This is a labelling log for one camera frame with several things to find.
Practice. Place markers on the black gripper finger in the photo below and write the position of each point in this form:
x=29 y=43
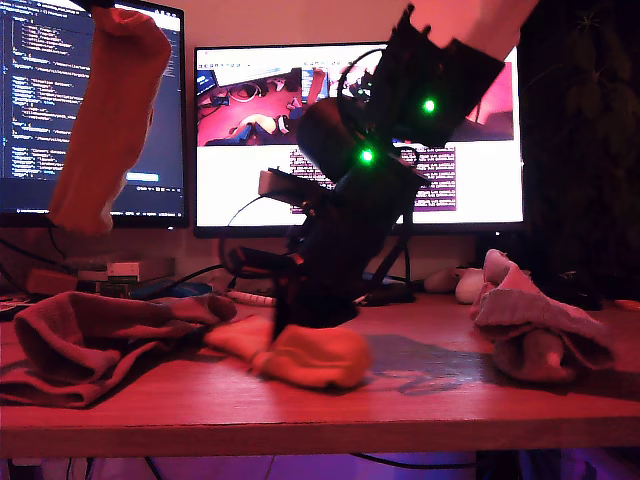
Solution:
x=100 y=3

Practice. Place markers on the small white box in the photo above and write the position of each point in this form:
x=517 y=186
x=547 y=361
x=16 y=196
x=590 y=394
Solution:
x=122 y=271

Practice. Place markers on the dark printed box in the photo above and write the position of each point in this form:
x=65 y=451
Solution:
x=107 y=291

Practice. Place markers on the small orange object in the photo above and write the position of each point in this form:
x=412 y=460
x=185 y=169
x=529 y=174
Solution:
x=627 y=304

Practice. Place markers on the small white round device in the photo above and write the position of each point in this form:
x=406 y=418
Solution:
x=467 y=287

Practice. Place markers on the monitor with bright white screen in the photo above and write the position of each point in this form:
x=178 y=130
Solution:
x=490 y=190

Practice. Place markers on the grey flat box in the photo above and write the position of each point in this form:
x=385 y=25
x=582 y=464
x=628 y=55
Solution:
x=157 y=269

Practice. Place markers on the dark leafy house plant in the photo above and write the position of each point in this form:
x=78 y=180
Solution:
x=590 y=75

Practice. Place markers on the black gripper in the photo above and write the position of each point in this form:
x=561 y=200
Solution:
x=350 y=245

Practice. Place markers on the pale round object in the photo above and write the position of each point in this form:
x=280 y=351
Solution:
x=440 y=281

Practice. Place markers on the blue foil packet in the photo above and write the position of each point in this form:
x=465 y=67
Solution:
x=190 y=290

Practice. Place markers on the orange sock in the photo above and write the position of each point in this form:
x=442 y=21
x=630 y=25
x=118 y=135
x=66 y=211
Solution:
x=115 y=125
x=315 y=360

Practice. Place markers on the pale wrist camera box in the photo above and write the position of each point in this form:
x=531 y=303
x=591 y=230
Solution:
x=280 y=186

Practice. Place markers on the monitor with dark code screen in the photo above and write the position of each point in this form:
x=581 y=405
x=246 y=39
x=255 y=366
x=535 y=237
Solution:
x=170 y=150

